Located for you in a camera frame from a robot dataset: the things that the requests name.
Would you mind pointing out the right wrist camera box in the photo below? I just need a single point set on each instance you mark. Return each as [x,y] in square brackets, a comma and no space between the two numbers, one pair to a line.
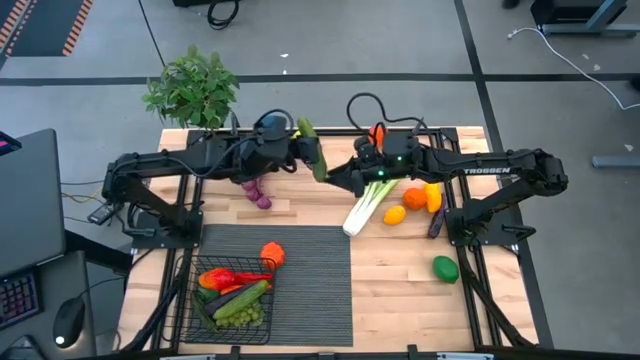
[400,145]

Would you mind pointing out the black computer mouse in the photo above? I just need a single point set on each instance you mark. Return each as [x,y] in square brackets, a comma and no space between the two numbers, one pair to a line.
[69,320]

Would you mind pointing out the dark side desk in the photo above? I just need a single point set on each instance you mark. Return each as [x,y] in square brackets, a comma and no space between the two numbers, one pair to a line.
[85,270]

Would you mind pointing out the device with pink screen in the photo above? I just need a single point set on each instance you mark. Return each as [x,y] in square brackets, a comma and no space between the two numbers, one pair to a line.
[7,145]

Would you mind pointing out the black aluminium table frame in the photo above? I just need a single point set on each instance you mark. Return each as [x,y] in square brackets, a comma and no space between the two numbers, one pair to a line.
[340,132]

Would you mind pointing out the purple beet bunch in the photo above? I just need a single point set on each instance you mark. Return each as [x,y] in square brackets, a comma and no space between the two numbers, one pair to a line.
[257,197]

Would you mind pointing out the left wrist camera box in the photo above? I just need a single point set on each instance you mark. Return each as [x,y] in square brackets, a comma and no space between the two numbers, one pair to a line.
[274,127]

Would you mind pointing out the round orange fruit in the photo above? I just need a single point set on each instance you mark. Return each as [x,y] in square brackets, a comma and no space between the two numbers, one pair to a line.
[415,198]

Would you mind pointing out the dark green bean pod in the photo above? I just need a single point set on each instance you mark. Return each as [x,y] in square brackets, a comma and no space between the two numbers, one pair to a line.
[202,300]

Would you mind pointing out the light green zucchini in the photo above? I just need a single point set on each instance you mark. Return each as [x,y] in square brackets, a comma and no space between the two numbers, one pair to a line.
[241,300]

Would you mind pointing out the black table-edge camera box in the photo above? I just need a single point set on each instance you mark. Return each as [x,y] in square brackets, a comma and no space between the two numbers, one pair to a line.
[326,356]

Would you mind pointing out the green grape bunch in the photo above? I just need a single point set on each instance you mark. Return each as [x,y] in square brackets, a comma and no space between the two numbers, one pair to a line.
[242,317]

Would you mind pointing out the green cucumber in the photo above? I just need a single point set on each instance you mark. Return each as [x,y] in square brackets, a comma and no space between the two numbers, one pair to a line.
[320,172]

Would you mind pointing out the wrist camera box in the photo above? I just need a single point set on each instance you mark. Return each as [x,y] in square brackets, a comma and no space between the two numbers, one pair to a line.
[274,127]
[400,145]

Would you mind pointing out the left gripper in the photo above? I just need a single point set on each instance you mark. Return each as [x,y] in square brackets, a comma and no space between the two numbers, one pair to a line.
[270,157]

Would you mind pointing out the backlit computer keyboard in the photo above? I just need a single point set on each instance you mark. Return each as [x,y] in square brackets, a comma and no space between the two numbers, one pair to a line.
[17,300]

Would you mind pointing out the potted green plant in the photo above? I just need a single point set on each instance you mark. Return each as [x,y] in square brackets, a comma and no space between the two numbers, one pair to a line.
[192,90]

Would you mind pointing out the yellow lemon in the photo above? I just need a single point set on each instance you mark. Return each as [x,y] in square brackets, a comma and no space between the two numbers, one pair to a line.
[394,215]

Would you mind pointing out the black desk base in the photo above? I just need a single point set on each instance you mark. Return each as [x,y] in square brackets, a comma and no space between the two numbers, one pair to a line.
[575,12]

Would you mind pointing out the green lime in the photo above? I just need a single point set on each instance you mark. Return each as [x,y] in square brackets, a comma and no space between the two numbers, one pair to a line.
[445,269]

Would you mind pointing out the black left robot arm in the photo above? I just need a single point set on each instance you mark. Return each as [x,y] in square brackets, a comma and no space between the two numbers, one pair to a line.
[150,162]

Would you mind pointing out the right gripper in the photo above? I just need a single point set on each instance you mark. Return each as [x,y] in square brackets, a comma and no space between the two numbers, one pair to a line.
[372,167]

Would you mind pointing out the grey woven placemat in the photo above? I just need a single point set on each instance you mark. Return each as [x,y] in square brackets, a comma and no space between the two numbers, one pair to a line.
[310,300]

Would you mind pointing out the grey desk foot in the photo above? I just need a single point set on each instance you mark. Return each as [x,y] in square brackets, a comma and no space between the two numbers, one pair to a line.
[615,161]

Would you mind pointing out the white and green leek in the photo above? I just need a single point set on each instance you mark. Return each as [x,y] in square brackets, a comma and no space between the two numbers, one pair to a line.
[362,212]

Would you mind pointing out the orange striped floor mat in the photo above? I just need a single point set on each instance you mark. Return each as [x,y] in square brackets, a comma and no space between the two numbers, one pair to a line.
[40,25]

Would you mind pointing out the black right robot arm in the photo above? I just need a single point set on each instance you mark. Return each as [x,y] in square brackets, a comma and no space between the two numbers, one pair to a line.
[500,167]

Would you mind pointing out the black power adapter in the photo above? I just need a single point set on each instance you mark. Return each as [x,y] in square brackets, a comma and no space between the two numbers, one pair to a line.
[102,213]

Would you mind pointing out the dark grey flat panel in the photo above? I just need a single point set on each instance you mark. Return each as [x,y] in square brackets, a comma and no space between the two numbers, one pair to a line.
[30,200]

